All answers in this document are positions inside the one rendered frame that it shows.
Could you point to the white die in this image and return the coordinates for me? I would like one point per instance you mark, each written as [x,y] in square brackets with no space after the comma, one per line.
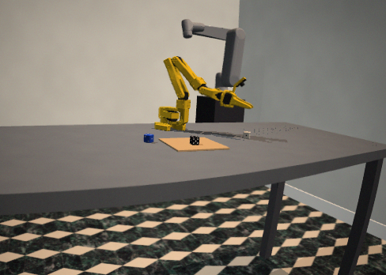
[246,134]

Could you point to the blue die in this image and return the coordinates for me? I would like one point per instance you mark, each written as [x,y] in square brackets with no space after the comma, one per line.
[148,138]

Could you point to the orange mat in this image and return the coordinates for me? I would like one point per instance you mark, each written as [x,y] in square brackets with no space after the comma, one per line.
[183,144]

